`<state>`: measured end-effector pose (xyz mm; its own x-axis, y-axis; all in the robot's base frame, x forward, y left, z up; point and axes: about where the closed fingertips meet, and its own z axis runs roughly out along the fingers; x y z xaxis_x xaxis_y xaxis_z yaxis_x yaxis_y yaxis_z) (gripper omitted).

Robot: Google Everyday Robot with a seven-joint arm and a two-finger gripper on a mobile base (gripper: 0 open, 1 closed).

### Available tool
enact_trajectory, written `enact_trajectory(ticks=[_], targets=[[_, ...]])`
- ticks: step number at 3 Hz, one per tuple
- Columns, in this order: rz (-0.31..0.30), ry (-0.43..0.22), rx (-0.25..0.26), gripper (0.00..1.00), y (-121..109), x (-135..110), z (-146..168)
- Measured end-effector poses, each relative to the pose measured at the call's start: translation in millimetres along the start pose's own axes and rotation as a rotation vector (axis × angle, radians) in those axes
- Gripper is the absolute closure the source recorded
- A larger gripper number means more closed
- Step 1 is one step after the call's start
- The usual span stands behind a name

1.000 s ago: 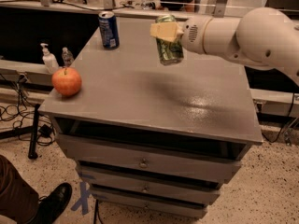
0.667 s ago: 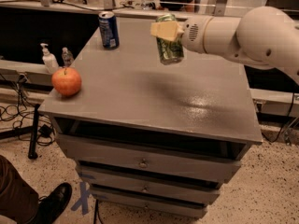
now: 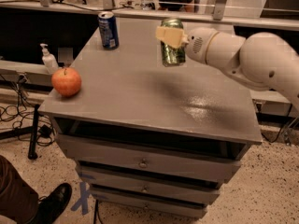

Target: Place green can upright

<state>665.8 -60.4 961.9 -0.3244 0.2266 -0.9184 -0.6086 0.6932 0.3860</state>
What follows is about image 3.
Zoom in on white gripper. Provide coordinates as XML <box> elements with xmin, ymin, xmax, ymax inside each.
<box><xmin>155</xmin><ymin>26</ymin><xmax>219</xmax><ymax>64</ymax></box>

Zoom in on green soda can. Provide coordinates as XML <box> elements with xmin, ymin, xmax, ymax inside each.
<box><xmin>161</xmin><ymin>18</ymin><xmax>185</xmax><ymax>67</ymax></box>

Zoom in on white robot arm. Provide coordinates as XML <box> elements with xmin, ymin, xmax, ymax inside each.
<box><xmin>156</xmin><ymin>26</ymin><xmax>299</xmax><ymax>109</ymax></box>

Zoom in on blue soda can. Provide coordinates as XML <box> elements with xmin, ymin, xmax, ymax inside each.
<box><xmin>98</xmin><ymin>11</ymin><xmax>119</xmax><ymax>49</ymax></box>

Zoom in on grey drawer cabinet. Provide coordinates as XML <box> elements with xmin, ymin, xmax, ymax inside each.
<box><xmin>38</xmin><ymin>17</ymin><xmax>263</xmax><ymax>219</ymax></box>

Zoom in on red apple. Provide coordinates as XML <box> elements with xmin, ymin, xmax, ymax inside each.
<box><xmin>51</xmin><ymin>67</ymin><xmax>81</xmax><ymax>97</ymax></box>

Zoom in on top grey drawer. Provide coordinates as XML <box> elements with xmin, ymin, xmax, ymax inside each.
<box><xmin>56</xmin><ymin>134</ymin><xmax>240</xmax><ymax>182</ymax></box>

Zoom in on grey drawer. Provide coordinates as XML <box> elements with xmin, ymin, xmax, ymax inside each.
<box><xmin>76</xmin><ymin>164</ymin><xmax>220</xmax><ymax>204</ymax></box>
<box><xmin>56</xmin><ymin>134</ymin><xmax>240</xmax><ymax>182</ymax></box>
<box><xmin>90</xmin><ymin>187</ymin><xmax>206</xmax><ymax>218</ymax></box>

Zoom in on white pump sanitizer bottle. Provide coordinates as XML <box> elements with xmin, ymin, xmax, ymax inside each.
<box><xmin>40</xmin><ymin>43</ymin><xmax>59</xmax><ymax>74</ymax></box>

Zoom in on middle grey drawer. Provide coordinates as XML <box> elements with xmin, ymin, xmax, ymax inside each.
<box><xmin>76</xmin><ymin>164</ymin><xmax>220</xmax><ymax>204</ymax></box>

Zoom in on bottom grey drawer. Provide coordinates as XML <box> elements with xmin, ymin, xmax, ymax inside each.
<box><xmin>90</xmin><ymin>187</ymin><xmax>206</xmax><ymax>218</ymax></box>

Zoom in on black stand leg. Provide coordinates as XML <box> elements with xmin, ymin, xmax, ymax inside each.
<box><xmin>0</xmin><ymin>105</ymin><xmax>39</xmax><ymax>160</ymax></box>

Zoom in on black leather shoe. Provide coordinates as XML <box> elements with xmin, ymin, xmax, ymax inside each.
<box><xmin>27</xmin><ymin>183</ymin><xmax>72</xmax><ymax>224</ymax></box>

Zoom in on brown trouser leg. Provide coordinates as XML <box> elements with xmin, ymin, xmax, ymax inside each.
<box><xmin>0</xmin><ymin>156</ymin><xmax>38</xmax><ymax>224</ymax></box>

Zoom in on black floor cables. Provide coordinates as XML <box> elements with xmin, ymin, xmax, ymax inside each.
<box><xmin>0</xmin><ymin>73</ymin><xmax>56</xmax><ymax>147</ymax></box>

